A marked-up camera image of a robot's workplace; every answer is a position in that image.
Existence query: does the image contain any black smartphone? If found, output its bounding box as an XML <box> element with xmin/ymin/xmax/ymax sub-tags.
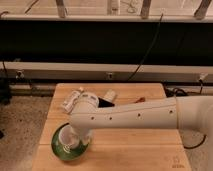
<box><xmin>98</xmin><ymin>99</ymin><xmax>115</xmax><ymax>108</ymax></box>

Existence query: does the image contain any small white box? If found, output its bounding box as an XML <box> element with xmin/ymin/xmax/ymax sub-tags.
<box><xmin>103</xmin><ymin>89</ymin><xmax>117</xmax><ymax>102</ymax></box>

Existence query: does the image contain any white plastic bottle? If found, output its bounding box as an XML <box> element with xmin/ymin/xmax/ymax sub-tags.
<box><xmin>61</xmin><ymin>87</ymin><xmax>84</xmax><ymax>113</ymax></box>

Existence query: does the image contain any brown red small object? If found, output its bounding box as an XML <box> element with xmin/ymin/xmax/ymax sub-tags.
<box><xmin>134</xmin><ymin>97</ymin><xmax>146</xmax><ymax>103</ymax></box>

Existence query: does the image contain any black floor cable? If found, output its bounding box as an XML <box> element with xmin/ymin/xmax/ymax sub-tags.
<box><xmin>166</xmin><ymin>87</ymin><xmax>208</xmax><ymax>150</ymax></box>

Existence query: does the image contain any green ceramic bowl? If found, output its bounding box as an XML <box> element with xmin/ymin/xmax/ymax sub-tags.
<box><xmin>51</xmin><ymin>123</ymin><xmax>92</xmax><ymax>161</ymax></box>

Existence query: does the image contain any black hanging cable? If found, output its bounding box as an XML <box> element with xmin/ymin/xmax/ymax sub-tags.
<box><xmin>126</xmin><ymin>13</ymin><xmax>164</xmax><ymax>82</ymax></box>

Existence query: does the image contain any wooden table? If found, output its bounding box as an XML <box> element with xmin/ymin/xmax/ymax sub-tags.
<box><xmin>32</xmin><ymin>83</ymin><xmax>191</xmax><ymax>171</ymax></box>

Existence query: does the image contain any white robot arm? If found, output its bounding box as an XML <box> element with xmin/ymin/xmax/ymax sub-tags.
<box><xmin>70</xmin><ymin>93</ymin><xmax>213</xmax><ymax>171</ymax></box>

